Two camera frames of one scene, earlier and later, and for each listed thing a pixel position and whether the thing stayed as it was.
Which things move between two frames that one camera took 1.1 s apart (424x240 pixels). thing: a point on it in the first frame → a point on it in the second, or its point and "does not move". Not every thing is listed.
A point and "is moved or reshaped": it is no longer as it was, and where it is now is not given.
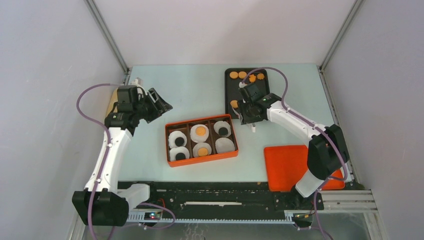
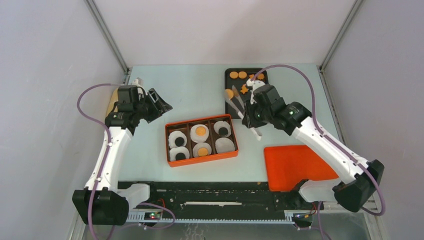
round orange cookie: [200, 131] does not move
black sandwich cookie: [223, 131] does not move
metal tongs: [252, 125] is moved or reshaped
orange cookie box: [201, 140] does not move
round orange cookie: [234, 103] → [229, 93]
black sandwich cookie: [180, 156] does not move
